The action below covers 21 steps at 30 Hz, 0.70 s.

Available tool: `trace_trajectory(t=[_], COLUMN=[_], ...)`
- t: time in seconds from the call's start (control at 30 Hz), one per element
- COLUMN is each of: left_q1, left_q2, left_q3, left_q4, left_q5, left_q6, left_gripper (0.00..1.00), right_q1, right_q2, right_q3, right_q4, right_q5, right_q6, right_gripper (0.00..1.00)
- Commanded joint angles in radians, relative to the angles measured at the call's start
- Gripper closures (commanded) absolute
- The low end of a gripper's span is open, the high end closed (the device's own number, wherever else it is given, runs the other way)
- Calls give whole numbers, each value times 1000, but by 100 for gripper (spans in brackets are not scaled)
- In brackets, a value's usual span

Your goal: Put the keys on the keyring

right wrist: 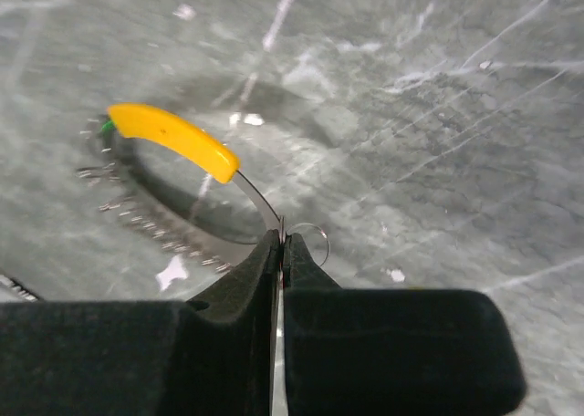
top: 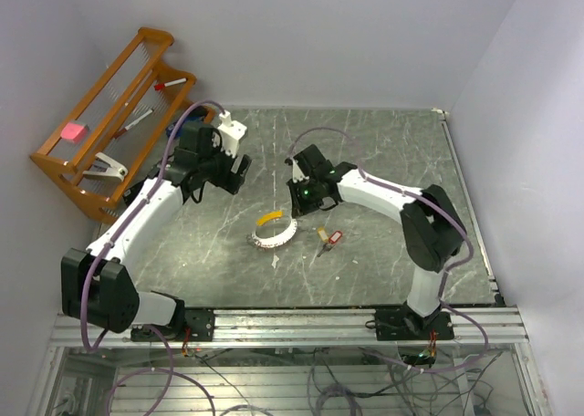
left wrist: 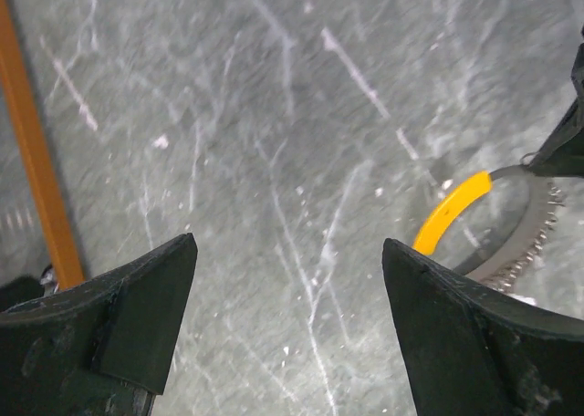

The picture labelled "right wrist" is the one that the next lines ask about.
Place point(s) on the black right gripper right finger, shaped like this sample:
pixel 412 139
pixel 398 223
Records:
pixel 408 351

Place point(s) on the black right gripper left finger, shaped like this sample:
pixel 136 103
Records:
pixel 209 355

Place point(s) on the large keyring with yellow handle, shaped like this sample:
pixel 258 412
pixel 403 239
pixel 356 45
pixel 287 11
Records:
pixel 140 208

